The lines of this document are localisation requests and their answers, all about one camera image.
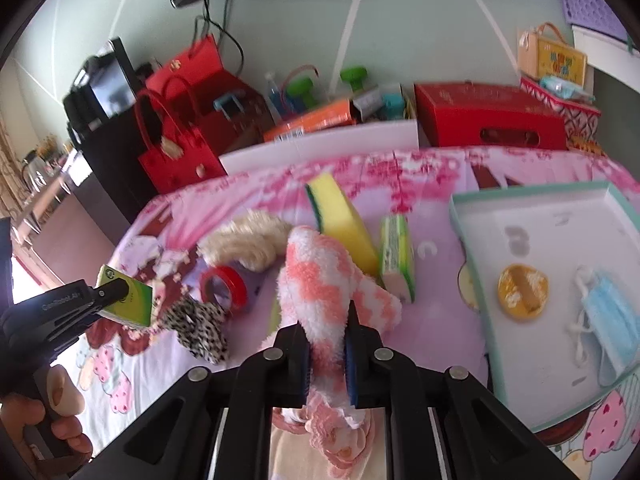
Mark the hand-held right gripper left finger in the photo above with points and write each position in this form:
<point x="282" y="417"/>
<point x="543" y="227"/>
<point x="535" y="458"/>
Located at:
<point x="300" y="365"/>

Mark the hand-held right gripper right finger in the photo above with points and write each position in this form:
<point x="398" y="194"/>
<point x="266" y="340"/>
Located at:
<point x="351" y="365"/>

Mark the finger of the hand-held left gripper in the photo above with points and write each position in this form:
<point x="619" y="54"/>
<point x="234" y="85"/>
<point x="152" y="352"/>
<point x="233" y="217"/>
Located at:
<point x="112" y="292"/>

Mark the green tissue packet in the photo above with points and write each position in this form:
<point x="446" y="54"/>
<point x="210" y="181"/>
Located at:
<point x="131" y="300"/>

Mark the leopard print scrunchie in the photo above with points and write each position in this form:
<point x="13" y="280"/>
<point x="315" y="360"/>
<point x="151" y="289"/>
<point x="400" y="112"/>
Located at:
<point x="200" y="330"/>

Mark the pink white fuzzy sock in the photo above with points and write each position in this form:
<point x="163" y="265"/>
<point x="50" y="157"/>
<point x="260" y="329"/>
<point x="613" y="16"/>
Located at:
<point x="320" y="270"/>

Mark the red tape roll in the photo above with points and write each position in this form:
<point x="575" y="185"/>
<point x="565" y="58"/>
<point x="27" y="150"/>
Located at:
<point x="235" y="280"/>

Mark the large yellow green sponge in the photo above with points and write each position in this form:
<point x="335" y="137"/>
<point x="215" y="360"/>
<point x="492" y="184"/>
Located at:
<point x="340" y="215"/>

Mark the white tray with teal rim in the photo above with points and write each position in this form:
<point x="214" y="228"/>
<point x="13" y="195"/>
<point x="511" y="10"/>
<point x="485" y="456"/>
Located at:
<point x="525" y="360"/>

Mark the person's left hand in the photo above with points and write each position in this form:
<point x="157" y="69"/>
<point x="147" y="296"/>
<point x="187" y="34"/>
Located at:
<point x="62" y="390"/>

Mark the pink printed bedsheet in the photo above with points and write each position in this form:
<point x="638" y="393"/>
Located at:
<point x="425" y="320"/>

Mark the wrapped striped green sponge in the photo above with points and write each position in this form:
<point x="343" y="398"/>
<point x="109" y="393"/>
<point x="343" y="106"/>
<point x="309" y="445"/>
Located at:
<point x="395" y="250"/>

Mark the black cabinet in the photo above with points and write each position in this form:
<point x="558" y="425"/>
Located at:
<point x="115" y="160"/>

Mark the glass kettle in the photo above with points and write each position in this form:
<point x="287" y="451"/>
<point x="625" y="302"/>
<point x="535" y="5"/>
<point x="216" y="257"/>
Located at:
<point x="34" y="175"/>

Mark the small red handbag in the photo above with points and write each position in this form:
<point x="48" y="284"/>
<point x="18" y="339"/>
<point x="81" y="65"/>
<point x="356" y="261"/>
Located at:
<point x="175" y="165"/>

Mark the black appliance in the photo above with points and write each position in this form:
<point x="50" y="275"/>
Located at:
<point x="100" y="85"/>

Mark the blue phone holder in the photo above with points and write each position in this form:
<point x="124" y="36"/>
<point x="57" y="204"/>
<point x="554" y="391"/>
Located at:
<point x="229" y="105"/>

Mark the white storage box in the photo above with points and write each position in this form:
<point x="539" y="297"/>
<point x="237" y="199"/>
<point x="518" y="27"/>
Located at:
<point x="325" y="142"/>

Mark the large red handbag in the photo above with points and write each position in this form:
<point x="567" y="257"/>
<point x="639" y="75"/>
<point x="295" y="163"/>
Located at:
<point x="200" y="67"/>

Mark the orange cardboard box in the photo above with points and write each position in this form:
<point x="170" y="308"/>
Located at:
<point x="310" y="120"/>

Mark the blue bottle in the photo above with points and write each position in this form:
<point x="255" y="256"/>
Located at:
<point x="273" y="97"/>

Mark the grey small box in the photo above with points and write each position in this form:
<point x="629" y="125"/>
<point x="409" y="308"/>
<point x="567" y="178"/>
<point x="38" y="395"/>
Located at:
<point x="367" y="107"/>

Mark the blue face mask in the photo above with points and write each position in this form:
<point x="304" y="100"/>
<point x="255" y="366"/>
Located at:
<point x="610" y="310"/>

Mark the teal toy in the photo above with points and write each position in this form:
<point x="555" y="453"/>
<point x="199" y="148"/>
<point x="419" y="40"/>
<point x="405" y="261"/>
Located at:
<point x="392" y="102"/>

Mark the green dumbbell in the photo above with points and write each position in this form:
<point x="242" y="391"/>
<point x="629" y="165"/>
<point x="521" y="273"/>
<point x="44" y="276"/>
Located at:
<point x="300" y="92"/>
<point x="356" y="79"/>

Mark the red cardboard box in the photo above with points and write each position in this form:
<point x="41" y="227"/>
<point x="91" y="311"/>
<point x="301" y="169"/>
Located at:
<point x="480" y="110"/>

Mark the red white patterned box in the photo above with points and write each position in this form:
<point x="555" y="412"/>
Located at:
<point x="575" y="115"/>

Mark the wet wipes pack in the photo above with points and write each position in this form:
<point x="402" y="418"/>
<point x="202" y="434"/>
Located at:
<point x="565" y="87"/>

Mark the yellow carton box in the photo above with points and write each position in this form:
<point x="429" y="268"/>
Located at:
<point x="555" y="60"/>

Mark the white desk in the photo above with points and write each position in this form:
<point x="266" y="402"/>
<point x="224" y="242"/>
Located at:
<point x="610" y="55"/>

